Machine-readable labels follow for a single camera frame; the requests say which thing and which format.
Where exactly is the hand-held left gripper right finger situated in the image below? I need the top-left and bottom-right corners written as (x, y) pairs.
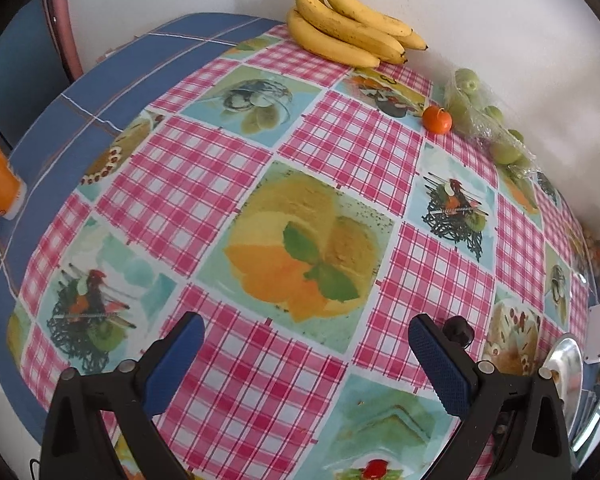
top-left (408, 313), bottom-right (573, 480)

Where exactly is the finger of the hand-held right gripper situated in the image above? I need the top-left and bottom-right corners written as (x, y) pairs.
top-left (442, 316), bottom-right (475, 358)

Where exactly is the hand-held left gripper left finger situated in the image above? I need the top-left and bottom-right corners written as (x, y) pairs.
top-left (40, 311), bottom-right (206, 480)

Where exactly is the round steel bowl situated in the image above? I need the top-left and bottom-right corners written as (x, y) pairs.
top-left (542, 332), bottom-right (600, 453)

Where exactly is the small tangerine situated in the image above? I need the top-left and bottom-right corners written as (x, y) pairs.
top-left (422, 105), bottom-right (453, 134)

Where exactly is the pink plaid fruit-print tablecloth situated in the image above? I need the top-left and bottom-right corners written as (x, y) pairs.
top-left (5, 22), bottom-right (596, 480)

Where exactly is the pile of green jujubes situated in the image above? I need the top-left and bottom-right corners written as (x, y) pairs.
top-left (447, 67), bottom-right (533, 168)

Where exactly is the blue checked cloth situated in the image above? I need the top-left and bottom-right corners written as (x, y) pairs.
top-left (0, 12), bottom-right (286, 431)

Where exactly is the yellow banana bunch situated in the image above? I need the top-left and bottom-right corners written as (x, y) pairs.
top-left (286, 0), bottom-right (429, 69)

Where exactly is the blue and pink chair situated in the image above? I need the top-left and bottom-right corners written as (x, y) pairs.
top-left (0, 0), bottom-right (83, 151)

